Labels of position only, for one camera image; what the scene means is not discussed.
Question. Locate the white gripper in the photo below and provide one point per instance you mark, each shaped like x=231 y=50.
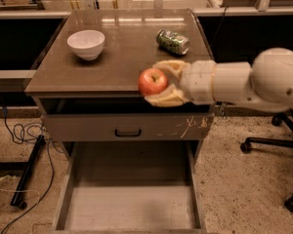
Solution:
x=197 y=81

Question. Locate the red apple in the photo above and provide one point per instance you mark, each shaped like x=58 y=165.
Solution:
x=152 y=81

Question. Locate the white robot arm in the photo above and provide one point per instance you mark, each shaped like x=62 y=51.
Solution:
x=266 y=84

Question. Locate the grey drawer cabinet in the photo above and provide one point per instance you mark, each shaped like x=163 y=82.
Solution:
x=66 y=84

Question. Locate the open lower drawer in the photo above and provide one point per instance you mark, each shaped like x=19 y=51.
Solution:
x=130 y=187

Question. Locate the green soda can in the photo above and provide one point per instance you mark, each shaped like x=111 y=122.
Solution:
x=172 y=41

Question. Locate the white ceramic bowl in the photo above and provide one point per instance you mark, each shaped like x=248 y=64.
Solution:
x=86 y=44

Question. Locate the black office chair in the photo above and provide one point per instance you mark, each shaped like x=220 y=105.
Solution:
x=277 y=120

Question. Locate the black stand leg with wheel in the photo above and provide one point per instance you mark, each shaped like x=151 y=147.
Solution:
x=17 y=200

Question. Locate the closed upper drawer with handle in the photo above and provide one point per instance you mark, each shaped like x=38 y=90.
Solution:
x=120 y=127

